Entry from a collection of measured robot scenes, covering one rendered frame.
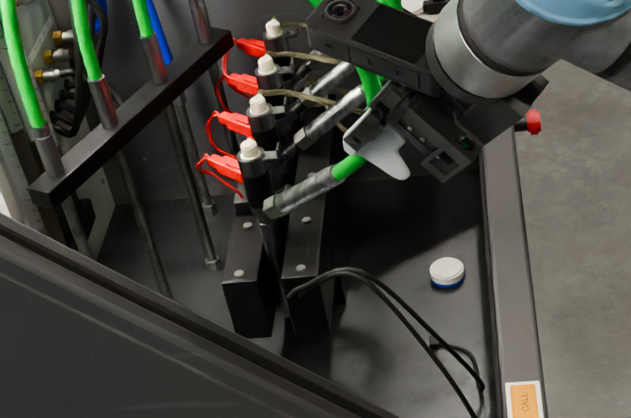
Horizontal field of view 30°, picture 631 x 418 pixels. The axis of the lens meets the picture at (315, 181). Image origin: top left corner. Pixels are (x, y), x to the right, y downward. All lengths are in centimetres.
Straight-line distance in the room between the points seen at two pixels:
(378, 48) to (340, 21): 4
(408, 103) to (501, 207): 46
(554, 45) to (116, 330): 36
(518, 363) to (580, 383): 129
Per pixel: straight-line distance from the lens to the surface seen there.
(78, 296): 82
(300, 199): 103
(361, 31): 84
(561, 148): 300
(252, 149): 114
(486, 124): 83
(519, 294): 117
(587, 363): 243
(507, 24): 71
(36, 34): 142
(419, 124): 84
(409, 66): 81
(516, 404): 105
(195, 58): 134
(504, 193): 130
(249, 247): 123
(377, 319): 134
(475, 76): 76
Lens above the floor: 173
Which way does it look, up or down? 35 degrees down
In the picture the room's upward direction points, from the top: 12 degrees counter-clockwise
